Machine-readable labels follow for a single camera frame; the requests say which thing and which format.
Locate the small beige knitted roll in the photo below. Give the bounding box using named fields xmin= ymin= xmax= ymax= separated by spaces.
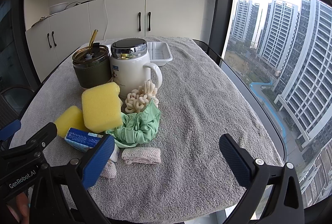
xmin=100 ymin=160 xmax=116 ymax=179

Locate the blue tissue pack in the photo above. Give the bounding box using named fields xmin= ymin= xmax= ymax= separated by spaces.
xmin=64 ymin=127 xmax=103 ymax=152

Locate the beige knitted cloth roll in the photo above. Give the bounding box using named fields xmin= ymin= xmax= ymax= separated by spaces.
xmin=122 ymin=147 xmax=161 ymax=165

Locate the small yellow sponge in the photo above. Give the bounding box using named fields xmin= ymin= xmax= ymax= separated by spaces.
xmin=54 ymin=106 xmax=89 ymax=138

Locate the green cloth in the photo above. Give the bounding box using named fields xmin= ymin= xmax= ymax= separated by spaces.
xmin=105 ymin=100 xmax=161 ymax=148

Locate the large yellow sponge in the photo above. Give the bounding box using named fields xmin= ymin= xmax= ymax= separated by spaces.
xmin=82 ymin=82 xmax=123 ymax=133

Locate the cream chenille scrunchie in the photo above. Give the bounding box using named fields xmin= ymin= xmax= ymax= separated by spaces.
xmin=125 ymin=79 xmax=159 ymax=113

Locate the person's left hand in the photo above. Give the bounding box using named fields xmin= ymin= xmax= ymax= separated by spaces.
xmin=7 ymin=192 xmax=30 ymax=224

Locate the dark chair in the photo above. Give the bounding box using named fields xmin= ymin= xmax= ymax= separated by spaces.
xmin=1 ymin=85 xmax=34 ymax=129

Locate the black glass table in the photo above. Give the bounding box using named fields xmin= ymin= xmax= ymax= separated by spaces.
xmin=193 ymin=39 xmax=287 ymax=162

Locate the grey terry towel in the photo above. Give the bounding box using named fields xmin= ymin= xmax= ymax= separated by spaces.
xmin=10 ymin=36 xmax=285 ymax=224

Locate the gold drinking straw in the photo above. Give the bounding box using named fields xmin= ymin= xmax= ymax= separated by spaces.
xmin=88 ymin=29 xmax=99 ymax=50

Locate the white plastic tray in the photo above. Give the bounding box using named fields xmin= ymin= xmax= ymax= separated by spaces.
xmin=147 ymin=42 xmax=173 ymax=67

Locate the white bowl on counter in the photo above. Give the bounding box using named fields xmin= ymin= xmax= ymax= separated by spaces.
xmin=49 ymin=2 xmax=69 ymax=15

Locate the white lower cabinet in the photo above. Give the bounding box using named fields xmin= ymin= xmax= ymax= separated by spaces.
xmin=26 ymin=0 xmax=204 ymax=80

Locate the black cabinet handle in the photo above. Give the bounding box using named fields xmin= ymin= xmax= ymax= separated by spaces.
xmin=51 ymin=31 xmax=57 ymax=47
xmin=47 ymin=33 xmax=52 ymax=49
xmin=148 ymin=12 xmax=151 ymax=31
xmin=138 ymin=12 xmax=142 ymax=32

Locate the white hanging cable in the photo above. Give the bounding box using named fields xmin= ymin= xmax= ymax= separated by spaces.
xmin=102 ymin=0 xmax=109 ymax=41

